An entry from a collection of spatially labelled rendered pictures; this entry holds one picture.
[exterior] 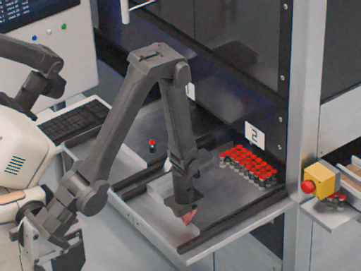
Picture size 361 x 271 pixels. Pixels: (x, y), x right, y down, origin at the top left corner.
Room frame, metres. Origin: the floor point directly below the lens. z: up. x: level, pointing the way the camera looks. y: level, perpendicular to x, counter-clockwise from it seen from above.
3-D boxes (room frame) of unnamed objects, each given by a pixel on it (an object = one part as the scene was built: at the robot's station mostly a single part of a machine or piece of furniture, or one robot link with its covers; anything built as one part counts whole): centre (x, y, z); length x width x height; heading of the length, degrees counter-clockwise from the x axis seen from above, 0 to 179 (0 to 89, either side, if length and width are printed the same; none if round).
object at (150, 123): (2.32, -0.11, 0.90); 0.34 x 0.26 x 0.04; 121
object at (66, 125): (2.49, 0.25, 0.82); 0.40 x 0.14 x 0.02; 123
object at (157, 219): (2.14, -0.14, 0.87); 0.70 x 0.48 x 0.02; 31
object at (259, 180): (2.06, -0.33, 0.90); 0.18 x 0.02 x 0.05; 32
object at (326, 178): (1.88, -0.52, 0.99); 0.08 x 0.07 x 0.07; 121
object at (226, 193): (2.00, -0.24, 0.90); 0.34 x 0.26 x 0.04; 122
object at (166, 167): (2.09, -0.06, 0.91); 0.14 x 0.03 x 0.06; 120
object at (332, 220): (1.89, -0.56, 0.87); 0.14 x 0.13 x 0.02; 121
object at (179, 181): (1.85, -0.13, 1.08); 0.07 x 0.06 x 0.07; 126
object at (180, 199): (1.85, -0.12, 1.01); 0.10 x 0.07 x 0.07; 121
